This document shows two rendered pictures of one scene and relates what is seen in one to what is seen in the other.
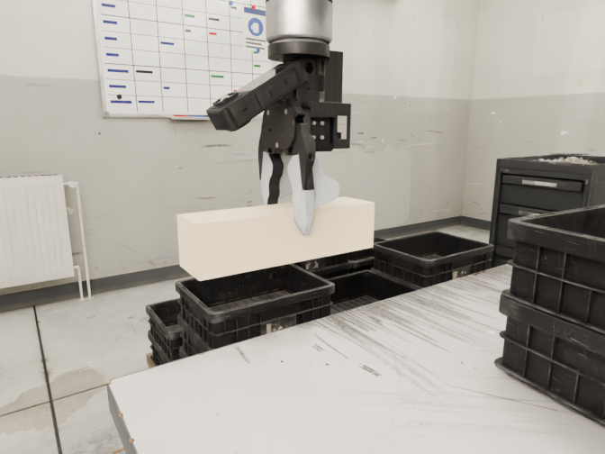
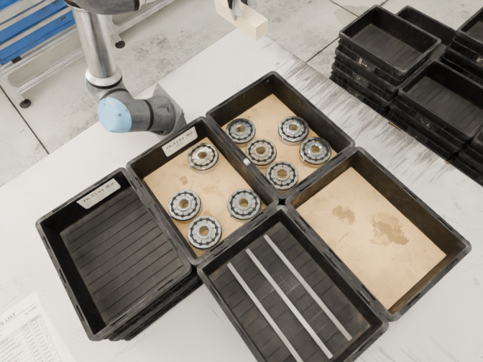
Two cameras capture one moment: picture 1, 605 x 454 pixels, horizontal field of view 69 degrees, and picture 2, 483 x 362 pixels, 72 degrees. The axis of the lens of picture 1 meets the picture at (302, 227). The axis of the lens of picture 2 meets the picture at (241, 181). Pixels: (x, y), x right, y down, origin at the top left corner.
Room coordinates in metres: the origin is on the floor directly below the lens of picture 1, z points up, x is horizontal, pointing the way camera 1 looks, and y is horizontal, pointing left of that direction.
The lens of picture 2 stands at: (0.43, -1.12, 1.79)
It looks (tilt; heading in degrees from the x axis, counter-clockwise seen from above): 64 degrees down; 90
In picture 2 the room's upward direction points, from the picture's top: 9 degrees counter-clockwise
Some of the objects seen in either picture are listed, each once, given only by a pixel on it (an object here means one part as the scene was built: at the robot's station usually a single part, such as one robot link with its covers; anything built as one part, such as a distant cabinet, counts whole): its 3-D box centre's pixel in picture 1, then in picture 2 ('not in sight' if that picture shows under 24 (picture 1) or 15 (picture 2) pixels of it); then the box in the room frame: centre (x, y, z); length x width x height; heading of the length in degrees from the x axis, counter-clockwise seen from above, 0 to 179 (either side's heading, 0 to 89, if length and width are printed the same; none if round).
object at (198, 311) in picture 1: (256, 350); (375, 70); (1.26, 0.15, 0.37); 0.40 x 0.30 x 0.45; 124
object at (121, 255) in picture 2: not in sight; (118, 249); (0.04, -0.81, 0.87); 0.40 x 0.30 x 0.11; 119
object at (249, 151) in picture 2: not in sight; (261, 151); (0.50, -0.56, 0.86); 0.10 x 0.10 x 0.01
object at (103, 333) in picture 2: not in sight; (111, 245); (0.04, -0.81, 0.92); 0.40 x 0.30 x 0.02; 119
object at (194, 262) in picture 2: not in sight; (199, 184); (0.30, -0.67, 0.92); 0.40 x 0.30 x 0.02; 119
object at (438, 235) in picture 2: not in sight; (367, 230); (0.76, -0.87, 0.87); 0.40 x 0.30 x 0.11; 119
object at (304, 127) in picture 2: not in sight; (293, 128); (0.63, -0.49, 0.86); 0.10 x 0.10 x 0.01
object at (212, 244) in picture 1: (283, 232); (241, 15); (0.52, 0.02, 0.93); 0.24 x 0.06 x 0.06; 124
